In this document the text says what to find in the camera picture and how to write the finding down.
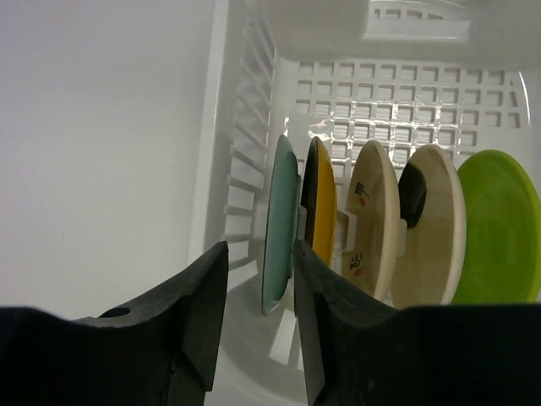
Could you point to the cream plate with black mark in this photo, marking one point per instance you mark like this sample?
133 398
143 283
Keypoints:
433 242

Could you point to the teal blue patterned plate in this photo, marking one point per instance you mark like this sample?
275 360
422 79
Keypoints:
282 223

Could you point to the white plastic dish rack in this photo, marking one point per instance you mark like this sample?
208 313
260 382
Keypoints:
254 93

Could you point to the lime green plate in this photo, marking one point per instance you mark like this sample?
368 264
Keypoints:
502 256

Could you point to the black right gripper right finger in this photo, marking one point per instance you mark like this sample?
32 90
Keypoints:
359 351

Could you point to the cream plate with black characters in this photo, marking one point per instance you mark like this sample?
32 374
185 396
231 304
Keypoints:
373 211

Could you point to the yellow plate with brown rim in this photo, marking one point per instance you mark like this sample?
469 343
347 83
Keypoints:
318 198

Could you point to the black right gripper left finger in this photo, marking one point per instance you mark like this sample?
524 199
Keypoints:
159 348

